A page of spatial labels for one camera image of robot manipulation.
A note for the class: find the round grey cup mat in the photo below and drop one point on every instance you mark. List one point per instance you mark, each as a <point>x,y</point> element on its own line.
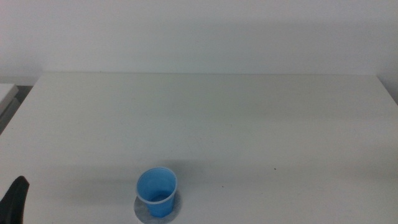
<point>177,205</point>

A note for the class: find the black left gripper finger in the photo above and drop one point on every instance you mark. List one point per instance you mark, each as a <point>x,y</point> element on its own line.
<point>14,202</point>

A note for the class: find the blue plastic cup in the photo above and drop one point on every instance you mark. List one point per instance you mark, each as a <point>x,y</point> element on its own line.
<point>157,189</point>

